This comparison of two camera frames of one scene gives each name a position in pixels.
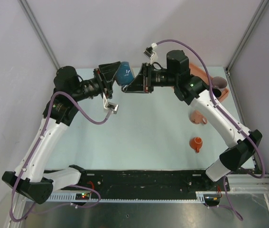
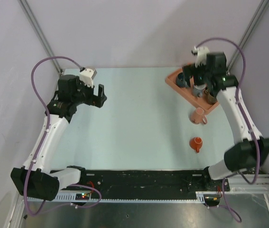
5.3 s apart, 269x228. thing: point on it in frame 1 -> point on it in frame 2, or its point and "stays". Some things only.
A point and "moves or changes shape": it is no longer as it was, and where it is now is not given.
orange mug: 196,143 stays
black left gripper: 108,71 -> 97,101
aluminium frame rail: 26,4 stays
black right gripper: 142,83 -> 189,71
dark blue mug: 124,75 moves or changes shape
